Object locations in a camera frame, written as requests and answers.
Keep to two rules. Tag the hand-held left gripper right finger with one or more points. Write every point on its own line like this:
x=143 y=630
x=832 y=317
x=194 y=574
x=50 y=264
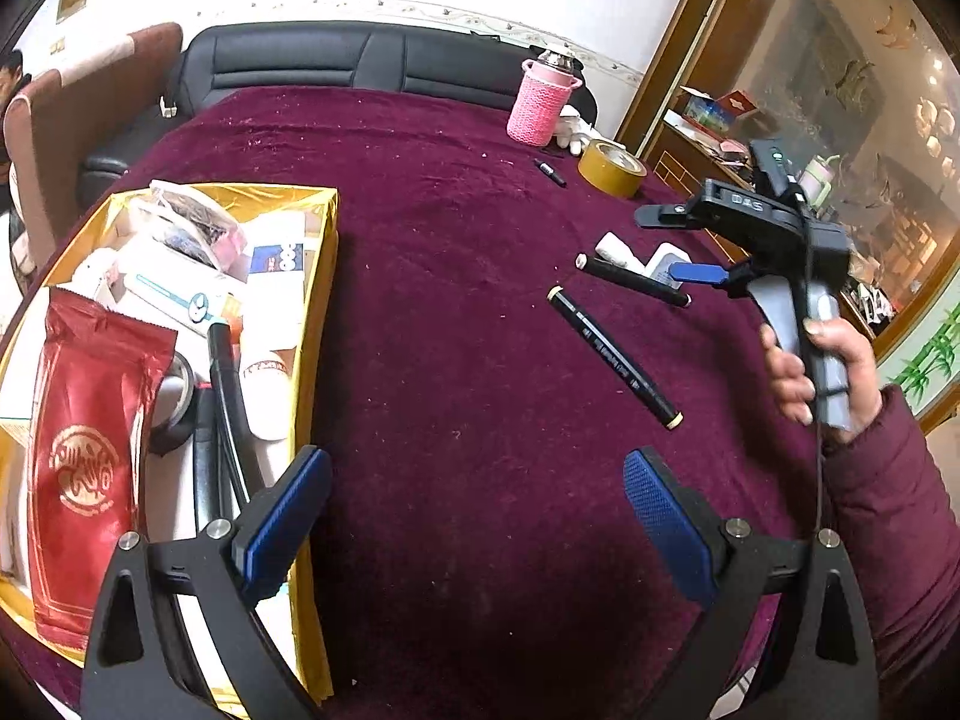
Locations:
x=667 y=525

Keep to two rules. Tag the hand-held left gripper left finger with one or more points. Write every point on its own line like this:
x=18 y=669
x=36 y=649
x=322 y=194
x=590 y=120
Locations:
x=289 y=517

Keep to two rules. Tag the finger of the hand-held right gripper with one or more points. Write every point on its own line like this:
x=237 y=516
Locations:
x=660 y=215
x=697 y=274

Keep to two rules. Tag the white charger adapter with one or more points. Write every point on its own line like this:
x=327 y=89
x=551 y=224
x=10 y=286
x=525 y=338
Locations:
x=664 y=259

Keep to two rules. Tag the white plastic bottle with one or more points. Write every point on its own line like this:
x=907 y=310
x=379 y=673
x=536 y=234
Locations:
x=615 y=247

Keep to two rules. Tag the black marker pale pink cap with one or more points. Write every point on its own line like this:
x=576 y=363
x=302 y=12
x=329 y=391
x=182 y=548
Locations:
x=630 y=280

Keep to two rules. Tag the black marker yellow cap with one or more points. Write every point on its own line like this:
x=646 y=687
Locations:
x=615 y=356

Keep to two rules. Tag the black tape roll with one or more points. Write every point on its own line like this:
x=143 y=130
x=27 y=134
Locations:
x=169 y=439

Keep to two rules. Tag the red foil tea packet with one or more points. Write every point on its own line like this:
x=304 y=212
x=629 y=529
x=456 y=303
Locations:
x=90 y=405

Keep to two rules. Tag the gold cardboard box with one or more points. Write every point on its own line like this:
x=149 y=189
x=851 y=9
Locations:
x=322 y=277

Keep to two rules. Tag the person's right forearm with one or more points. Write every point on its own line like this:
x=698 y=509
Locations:
x=900 y=502

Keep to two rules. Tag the person's right hand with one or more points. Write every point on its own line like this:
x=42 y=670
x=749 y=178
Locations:
x=855 y=367

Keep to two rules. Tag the yellow tape roll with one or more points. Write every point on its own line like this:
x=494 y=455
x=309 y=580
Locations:
x=600 y=176

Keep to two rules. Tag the white and green tumbler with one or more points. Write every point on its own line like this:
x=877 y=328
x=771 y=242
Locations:
x=817 y=176

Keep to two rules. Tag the blue and green carton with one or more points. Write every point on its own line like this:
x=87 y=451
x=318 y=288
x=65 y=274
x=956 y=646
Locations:
x=709 y=112

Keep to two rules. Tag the white jar with brown band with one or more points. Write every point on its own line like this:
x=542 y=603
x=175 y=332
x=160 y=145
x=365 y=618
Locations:
x=270 y=405

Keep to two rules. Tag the small black pen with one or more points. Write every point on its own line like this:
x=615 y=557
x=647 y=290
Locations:
x=551 y=172

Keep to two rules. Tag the small red box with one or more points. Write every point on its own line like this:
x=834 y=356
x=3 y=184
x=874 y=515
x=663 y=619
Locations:
x=739 y=103

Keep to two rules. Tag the thermos with pink knitted sleeve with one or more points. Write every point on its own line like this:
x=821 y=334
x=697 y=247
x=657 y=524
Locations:
x=536 y=105

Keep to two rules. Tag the bamboo picture panel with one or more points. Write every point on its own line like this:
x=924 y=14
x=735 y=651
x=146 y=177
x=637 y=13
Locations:
x=926 y=360

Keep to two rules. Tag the maroon velvet tablecloth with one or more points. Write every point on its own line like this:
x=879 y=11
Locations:
x=450 y=240

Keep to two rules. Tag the long white box teal print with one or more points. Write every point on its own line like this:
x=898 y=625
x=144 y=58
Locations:
x=172 y=292

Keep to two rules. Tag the white carton with blue print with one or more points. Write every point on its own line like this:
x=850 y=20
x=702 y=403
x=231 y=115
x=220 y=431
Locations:
x=277 y=255

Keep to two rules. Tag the clear plastic bag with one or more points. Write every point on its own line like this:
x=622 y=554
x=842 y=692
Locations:
x=187 y=217

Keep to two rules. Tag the black leather sofa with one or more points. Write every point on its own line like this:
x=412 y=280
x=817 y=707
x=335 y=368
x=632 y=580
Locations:
x=300 y=60

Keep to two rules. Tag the brown upholstered chair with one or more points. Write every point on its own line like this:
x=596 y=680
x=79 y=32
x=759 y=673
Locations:
x=82 y=120

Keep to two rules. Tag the wooden door frame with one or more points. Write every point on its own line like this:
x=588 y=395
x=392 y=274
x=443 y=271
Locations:
x=690 y=30

